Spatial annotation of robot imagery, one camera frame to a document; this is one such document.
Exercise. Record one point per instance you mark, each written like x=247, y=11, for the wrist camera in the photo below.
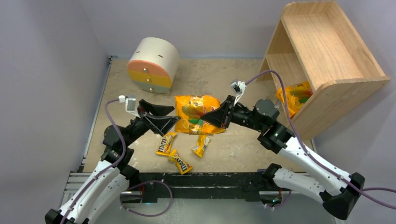
x=130, y=104
x=238, y=87

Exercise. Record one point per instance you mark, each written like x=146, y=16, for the round pastel drawer cabinet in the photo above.
x=153, y=65

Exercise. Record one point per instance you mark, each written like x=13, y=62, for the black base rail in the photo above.
x=248, y=186

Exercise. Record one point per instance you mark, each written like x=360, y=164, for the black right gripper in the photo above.
x=229, y=111

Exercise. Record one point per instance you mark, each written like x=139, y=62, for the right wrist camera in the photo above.
x=238, y=87

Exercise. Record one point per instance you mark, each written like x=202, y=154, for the yellow candy pack lower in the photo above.
x=201, y=145

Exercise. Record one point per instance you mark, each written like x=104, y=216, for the yellow m&m pack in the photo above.
x=181, y=164
x=164, y=147

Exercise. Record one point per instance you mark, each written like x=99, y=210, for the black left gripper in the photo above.
x=145, y=116

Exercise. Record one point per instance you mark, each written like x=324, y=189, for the yellow M&M pack left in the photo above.
x=164, y=147

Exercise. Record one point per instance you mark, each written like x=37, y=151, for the yellow M&M pack front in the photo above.
x=181, y=164

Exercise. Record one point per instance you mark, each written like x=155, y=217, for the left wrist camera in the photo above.
x=130, y=104

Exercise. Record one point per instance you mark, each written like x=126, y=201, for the large orange candy bag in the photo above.
x=190, y=109
x=296, y=96

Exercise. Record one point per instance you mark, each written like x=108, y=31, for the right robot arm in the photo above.
x=336, y=189

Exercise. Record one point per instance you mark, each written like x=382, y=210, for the wooden shelf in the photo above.
x=315, y=41

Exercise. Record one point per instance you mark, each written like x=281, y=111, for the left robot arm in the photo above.
x=113, y=174

